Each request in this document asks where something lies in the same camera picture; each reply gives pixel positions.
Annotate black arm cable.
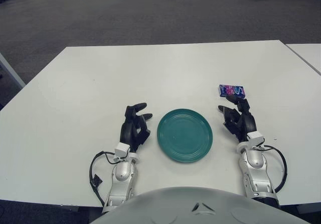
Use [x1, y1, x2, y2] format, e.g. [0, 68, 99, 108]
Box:
[258, 145, 287, 193]
[89, 150, 121, 207]

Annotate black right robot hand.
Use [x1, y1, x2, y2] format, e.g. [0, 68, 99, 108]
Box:
[217, 94, 258, 143]

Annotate grey desk edge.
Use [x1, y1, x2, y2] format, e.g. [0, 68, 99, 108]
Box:
[0, 52, 26, 89]

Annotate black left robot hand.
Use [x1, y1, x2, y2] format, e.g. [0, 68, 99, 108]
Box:
[118, 102, 153, 152]

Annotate neighbouring white table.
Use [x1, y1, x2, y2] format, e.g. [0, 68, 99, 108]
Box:
[285, 43, 321, 75]

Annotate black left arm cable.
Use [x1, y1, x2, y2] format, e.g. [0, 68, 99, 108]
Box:
[89, 150, 121, 207]

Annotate grey robot torso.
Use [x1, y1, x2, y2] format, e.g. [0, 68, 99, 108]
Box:
[91, 186, 305, 224]

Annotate blue pink gum pack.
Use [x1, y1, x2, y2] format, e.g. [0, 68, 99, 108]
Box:
[218, 84, 246, 99]

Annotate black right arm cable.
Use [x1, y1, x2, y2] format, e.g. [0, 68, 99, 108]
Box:
[258, 145, 287, 193]

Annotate green round plate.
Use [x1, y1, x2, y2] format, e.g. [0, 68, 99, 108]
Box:
[156, 108, 214, 163]

